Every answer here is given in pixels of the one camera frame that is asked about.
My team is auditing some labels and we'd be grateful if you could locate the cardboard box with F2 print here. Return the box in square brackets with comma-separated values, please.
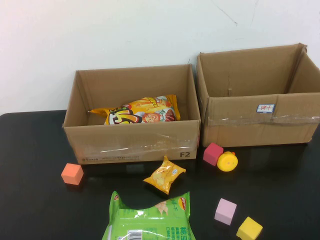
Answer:
[61, 63, 202, 166]

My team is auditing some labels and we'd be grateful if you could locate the white handwritten label sticker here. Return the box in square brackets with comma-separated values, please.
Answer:
[256, 103, 276, 114]

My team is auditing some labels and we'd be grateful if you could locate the green chip bag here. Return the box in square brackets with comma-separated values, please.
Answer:
[101, 191, 197, 240]

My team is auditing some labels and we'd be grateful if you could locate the orange foam cube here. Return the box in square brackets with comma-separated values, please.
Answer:
[60, 162, 85, 186]

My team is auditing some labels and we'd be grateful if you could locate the yellow rubber duck toy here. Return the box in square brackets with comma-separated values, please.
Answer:
[216, 151, 239, 173]

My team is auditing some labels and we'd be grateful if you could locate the pink foam cube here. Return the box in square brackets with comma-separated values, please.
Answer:
[214, 198, 238, 226]

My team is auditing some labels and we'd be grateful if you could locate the small yellow chip bag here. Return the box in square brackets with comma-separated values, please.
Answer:
[142, 155, 187, 196]

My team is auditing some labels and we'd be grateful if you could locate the red foam cube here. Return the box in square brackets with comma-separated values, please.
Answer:
[202, 142, 225, 167]

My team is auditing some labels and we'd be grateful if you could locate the yellow foam cube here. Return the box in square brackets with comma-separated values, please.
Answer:
[236, 216, 264, 240]

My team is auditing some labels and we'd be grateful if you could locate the cardboard box with white label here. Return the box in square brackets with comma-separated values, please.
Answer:
[195, 42, 320, 148]

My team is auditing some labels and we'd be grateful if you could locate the orange cartoon snack bag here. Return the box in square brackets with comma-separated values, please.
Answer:
[89, 94, 181, 126]

